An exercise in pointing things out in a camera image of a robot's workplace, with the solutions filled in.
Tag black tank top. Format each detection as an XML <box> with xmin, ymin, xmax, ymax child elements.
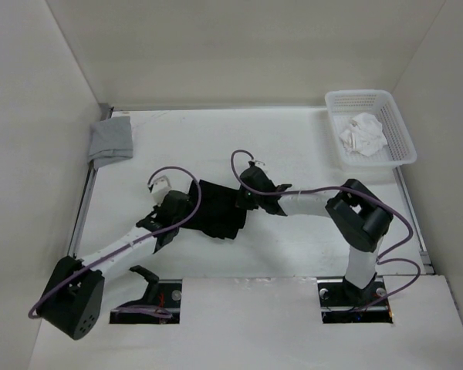
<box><xmin>181</xmin><ymin>180</ymin><xmax>247</xmax><ymax>240</ymax></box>

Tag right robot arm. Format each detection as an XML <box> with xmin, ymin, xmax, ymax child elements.
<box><xmin>237</xmin><ymin>162</ymin><xmax>394</xmax><ymax>305</ymax></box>

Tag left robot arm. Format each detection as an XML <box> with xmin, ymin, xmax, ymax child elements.
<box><xmin>30</xmin><ymin>190</ymin><xmax>196</xmax><ymax>340</ymax></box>

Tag folded grey tank top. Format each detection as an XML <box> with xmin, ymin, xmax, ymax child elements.
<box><xmin>88</xmin><ymin>116</ymin><xmax>133</xmax><ymax>170</ymax></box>

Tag white crumpled tank top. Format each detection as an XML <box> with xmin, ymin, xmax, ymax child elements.
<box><xmin>339</xmin><ymin>113</ymin><xmax>388</xmax><ymax>157</ymax></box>

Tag white plastic basket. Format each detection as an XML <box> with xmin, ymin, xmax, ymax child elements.
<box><xmin>325</xmin><ymin>89</ymin><xmax>417</xmax><ymax>172</ymax></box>

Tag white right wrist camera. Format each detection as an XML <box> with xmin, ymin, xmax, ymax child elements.
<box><xmin>248</xmin><ymin>160</ymin><xmax>268</xmax><ymax>174</ymax></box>

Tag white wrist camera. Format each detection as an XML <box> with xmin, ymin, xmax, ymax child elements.
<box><xmin>148</xmin><ymin>175</ymin><xmax>172</xmax><ymax>204</ymax></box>
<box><xmin>248</xmin><ymin>160</ymin><xmax>268</xmax><ymax>174</ymax></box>

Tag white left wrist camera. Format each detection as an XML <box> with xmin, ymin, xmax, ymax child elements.
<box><xmin>148</xmin><ymin>175</ymin><xmax>172</xmax><ymax>204</ymax></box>

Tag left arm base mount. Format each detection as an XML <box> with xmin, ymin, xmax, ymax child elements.
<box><xmin>109</xmin><ymin>265</ymin><xmax>183</xmax><ymax>325</ymax></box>

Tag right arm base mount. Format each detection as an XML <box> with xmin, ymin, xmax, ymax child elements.
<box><xmin>317</xmin><ymin>277</ymin><xmax>393</xmax><ymax>325</ymax></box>

